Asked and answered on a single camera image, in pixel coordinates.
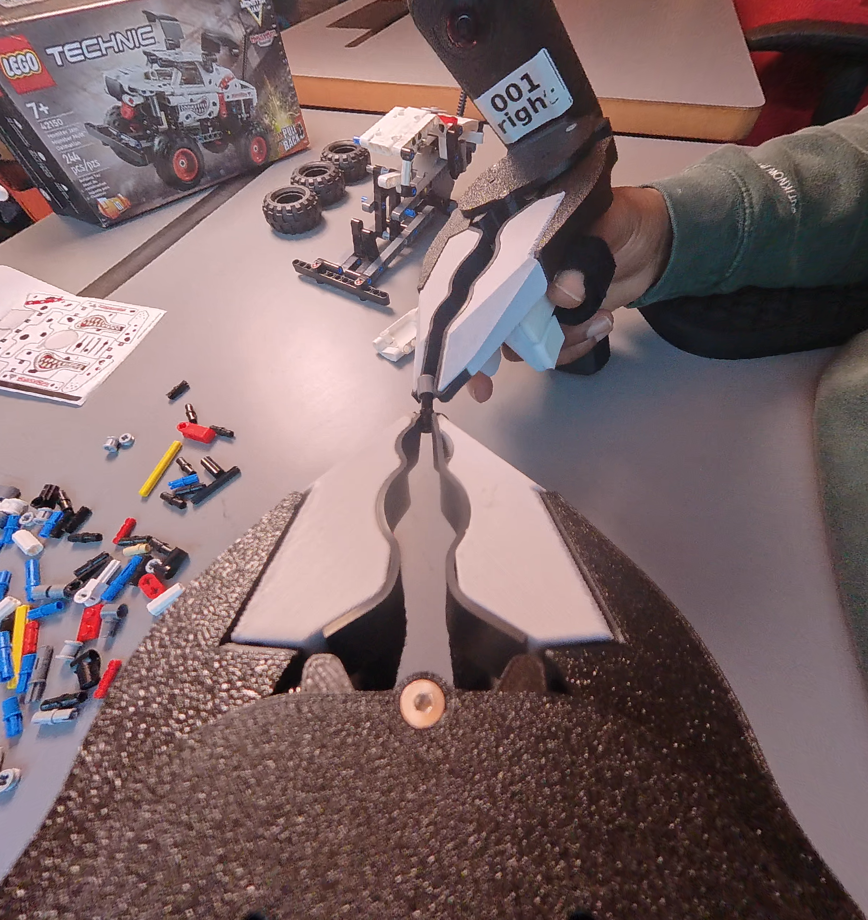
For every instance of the person's right hand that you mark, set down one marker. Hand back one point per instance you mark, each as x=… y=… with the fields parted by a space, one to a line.
x=642 y=237

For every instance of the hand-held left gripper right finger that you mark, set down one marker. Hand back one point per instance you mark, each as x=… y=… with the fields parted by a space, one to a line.
x=527 y=568

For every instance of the black toy tyre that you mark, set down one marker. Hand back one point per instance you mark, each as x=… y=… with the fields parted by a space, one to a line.
x=290 y=210
x=344 y=158
x=319 y=181

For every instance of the white brick panel piece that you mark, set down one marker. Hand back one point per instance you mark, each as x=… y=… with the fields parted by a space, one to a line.
x=394 y=338

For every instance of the grey brick pin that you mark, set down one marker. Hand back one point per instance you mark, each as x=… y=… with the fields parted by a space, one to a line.
x=425 y=384

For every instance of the toy set cardboard box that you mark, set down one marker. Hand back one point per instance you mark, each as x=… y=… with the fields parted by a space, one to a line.
x=81 y=144

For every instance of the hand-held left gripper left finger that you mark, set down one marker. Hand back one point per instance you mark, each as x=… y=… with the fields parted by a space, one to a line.
x=319 y=568

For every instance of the white toy brick truck model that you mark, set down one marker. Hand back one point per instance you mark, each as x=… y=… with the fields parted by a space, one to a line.
x=405 y=136

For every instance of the black brick pin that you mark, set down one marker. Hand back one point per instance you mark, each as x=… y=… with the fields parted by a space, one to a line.
x=428 y=417

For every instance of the person's right forearm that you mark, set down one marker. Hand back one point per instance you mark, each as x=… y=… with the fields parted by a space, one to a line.
x=764 y=201

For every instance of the pile of small brick pieces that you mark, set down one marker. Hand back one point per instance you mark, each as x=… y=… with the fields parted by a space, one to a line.
x=157 y=586

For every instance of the grey desk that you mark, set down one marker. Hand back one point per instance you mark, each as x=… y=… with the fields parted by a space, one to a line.
x=17 y=244
x=692 y=467

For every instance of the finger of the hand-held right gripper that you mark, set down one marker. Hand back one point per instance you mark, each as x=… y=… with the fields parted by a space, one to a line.
x=505 y=287
x=428 y=338

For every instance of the toy sticker sheet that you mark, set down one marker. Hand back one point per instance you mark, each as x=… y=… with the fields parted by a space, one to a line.
x=60 y=345

